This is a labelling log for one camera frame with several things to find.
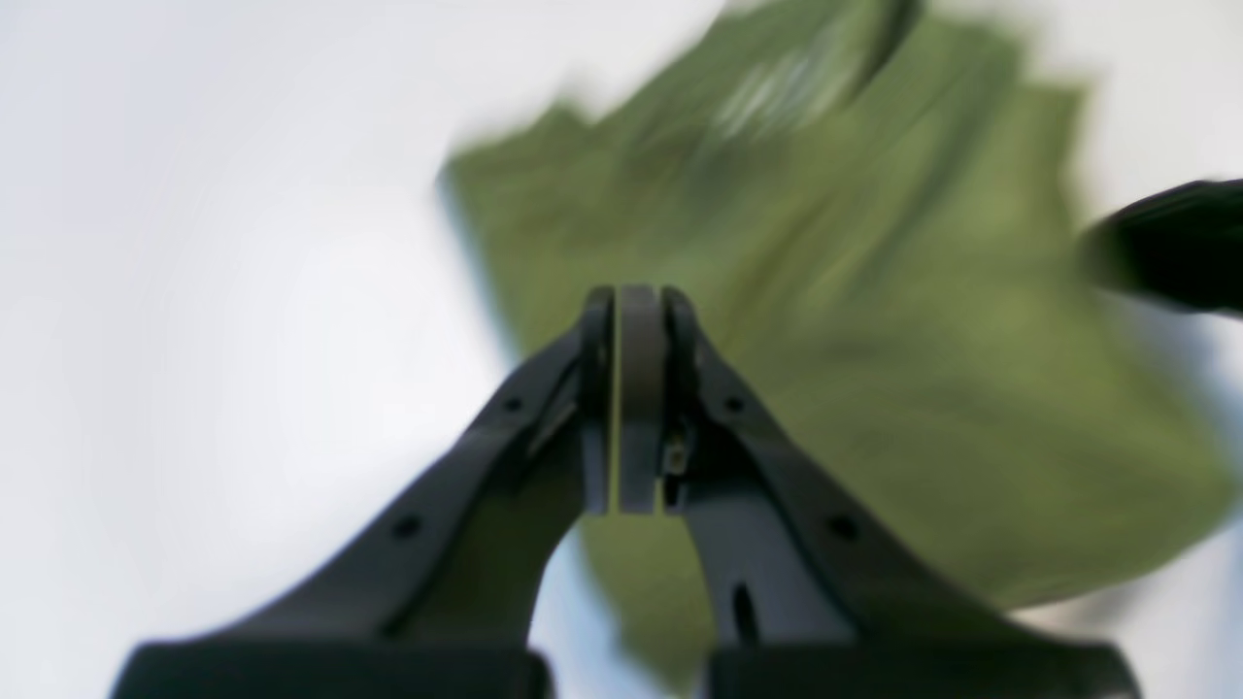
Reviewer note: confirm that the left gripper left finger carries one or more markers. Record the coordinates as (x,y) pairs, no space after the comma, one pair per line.
(435,597)

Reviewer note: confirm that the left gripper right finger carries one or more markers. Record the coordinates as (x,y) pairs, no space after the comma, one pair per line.
(812,597)

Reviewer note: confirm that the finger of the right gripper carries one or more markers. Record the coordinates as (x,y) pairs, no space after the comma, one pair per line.
(1181,247)

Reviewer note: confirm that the olive green T-shirt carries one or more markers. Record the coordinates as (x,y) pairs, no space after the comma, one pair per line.
(864,203)

